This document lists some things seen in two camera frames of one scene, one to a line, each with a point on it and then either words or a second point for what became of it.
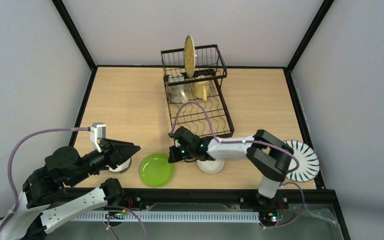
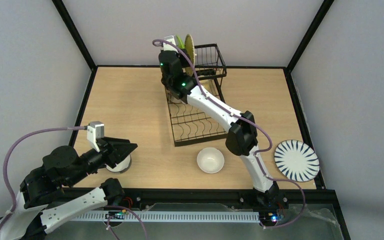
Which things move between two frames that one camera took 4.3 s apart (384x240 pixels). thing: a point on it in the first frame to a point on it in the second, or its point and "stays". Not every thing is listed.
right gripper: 175,145 to 174,91
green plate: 155,170 to 181,44
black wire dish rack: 195,98 stays
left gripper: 110,152 stays
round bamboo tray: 189,56 stays
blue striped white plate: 308,162 stays
